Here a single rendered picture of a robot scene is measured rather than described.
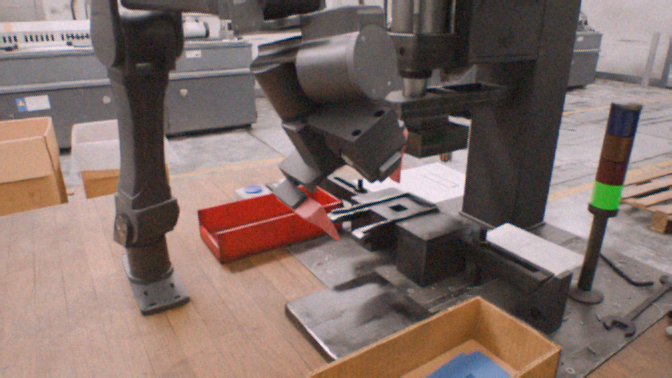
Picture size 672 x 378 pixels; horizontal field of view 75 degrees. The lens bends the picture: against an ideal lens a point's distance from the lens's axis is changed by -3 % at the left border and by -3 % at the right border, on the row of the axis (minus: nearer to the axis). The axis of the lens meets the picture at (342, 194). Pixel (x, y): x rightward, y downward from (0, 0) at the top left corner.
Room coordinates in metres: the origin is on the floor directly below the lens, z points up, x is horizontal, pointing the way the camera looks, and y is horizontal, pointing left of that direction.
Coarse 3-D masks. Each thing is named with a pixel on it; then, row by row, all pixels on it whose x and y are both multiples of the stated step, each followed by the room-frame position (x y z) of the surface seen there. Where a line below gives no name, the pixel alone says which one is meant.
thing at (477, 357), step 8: (480, 352) 0.44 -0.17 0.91; (464, 360) 0.43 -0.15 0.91; (472, 360) 0.43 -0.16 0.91; (480, 360) 0.43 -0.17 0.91; (488, 360) 0.43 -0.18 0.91; (448, 368) 0.42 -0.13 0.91; (456, 368) 0.42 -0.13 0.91; (464, 368) 0.42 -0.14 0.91; (472, 368) 0.41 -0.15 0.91; (480, 368) 0.41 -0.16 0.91; (488, 368) 0.41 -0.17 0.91; (496, 368) 0.41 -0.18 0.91; (432, 376) 0.40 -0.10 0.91; (440, 376) 0.40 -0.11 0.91; (448, 376) 0.40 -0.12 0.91; (456, 376) 0.40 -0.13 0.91; (464, 376) 0.40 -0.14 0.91; (472, 376) 0.40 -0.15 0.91; (480, 376) 0.40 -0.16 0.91; (488, 376) 0.40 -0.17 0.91; (496, 376) 0.40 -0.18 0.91; (504, 376) 0.40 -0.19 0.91
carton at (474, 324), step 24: (456, 312) 0.46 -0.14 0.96; (480, 312) 0.47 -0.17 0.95; (504, 312) 0.45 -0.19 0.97; (408, 336) 0.42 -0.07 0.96; (432, 336) 0.44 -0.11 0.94; (456, 336) 0.46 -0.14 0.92; (480, 336) 0.47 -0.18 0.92; (504, 336) 0.44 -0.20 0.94; (528, 336) 0.41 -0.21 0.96; (360, 360) 0.38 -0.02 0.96; (384, 360) 0.40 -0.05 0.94; (408, 360) 0.42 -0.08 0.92; (432, 360) 0.44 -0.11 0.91; (504, 360) 0.43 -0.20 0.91; (528, 360) 0.41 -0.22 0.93; (552, 360) 0.38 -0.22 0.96
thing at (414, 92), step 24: (408, 72) 0.69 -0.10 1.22; (432, 72) 0.71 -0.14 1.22; (408, 96) 0.70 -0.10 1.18; (432, 96) 0.70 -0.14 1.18; (456, 96) 0.71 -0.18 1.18; (480, 96) 0.74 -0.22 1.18; (504, 96) 0.77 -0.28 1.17; (408, 120) 0.68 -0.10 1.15; (432, 120) 0.67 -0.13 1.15; (408, 144) 0.65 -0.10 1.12; (432, 144) 0.64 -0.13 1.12; (456, 144) 0.66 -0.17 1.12
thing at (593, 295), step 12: (624, 108) 0.57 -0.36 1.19; (636, 108) 0.57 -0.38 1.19; (588, 204) 0.59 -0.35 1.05; (600, 216) 0.57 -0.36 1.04; (612, 216) 0.57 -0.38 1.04; (600, 228) 0.58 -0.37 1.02; (588, 240) 0.59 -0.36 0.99; (600, 240) 0.58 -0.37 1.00; (588, 252) 0.58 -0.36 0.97; (588, 264) 0.58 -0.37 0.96; (588, 276) 0.58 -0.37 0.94; (576, 288) 0.59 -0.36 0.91; (588, 288) 0.58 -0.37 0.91; (576, 300) 0.56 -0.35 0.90; (588, 300) 0.56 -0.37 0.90; (600, 300) 0.56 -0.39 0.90
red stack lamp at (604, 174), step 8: (600, 160) 0.59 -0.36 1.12; (608, 160) 0.58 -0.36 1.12; (600, 168) 0.58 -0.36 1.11; (608, 168) 0.57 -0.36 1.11; (616, 168) 0.57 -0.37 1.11; (624, 168) 0.57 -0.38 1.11; (600, 176) 0.58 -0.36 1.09; (608, 176) 0.57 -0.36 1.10; (616, 176) 0.57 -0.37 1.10; (624, 176) 0.57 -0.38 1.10; (608, 184) 0.57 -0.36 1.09; (616, 184) 0.57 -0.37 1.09
